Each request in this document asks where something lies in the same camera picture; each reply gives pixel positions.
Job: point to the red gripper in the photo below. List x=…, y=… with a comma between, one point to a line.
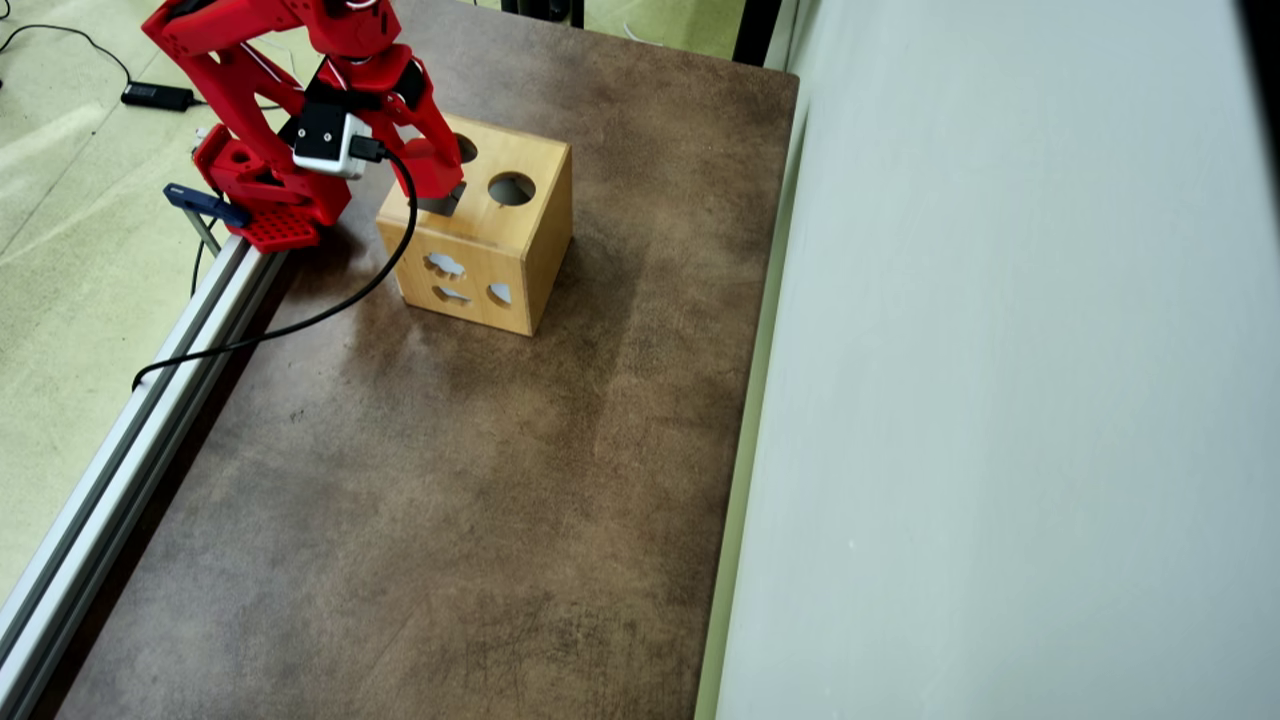
x=432, y=135

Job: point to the red cube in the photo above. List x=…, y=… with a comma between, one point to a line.
x=425, y=175

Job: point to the red robot arm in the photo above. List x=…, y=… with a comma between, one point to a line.
x=215, y=35

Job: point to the red robot base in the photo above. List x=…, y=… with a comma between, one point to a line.
x=290, y=205

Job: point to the wooden shape sorter box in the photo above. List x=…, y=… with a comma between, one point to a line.
x=500, y=240

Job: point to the black floor object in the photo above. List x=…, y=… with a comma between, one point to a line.
x=545, y=8

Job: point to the blue clamp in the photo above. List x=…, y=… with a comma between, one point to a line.
x=205, y=203

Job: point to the black power adapter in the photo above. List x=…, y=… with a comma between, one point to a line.
x=157, y=96

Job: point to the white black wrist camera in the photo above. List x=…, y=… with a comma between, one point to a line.
x=325, y=140

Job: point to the black metal post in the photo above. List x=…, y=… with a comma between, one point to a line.
x=757, y=30

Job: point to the aluminium profile rail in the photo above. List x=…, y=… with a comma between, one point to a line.
x=130, y=440

